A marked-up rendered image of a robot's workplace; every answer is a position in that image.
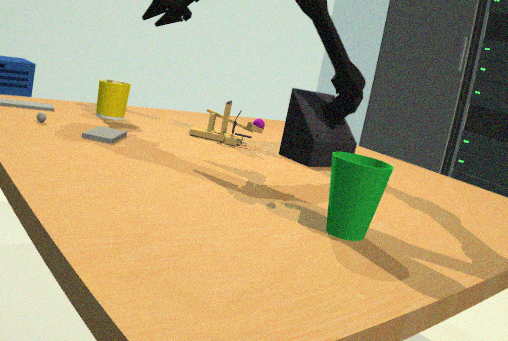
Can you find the green cup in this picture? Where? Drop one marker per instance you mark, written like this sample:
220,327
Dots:
357,184

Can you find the grey ball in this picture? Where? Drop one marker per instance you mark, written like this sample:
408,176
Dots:
41,116

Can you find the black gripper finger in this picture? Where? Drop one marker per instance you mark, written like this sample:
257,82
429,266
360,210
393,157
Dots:
168,17
155,9

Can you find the purple ball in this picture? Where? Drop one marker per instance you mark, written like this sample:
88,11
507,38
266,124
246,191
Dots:
259,123

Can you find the yellow mug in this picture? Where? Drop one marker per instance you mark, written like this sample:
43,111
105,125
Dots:
112,99

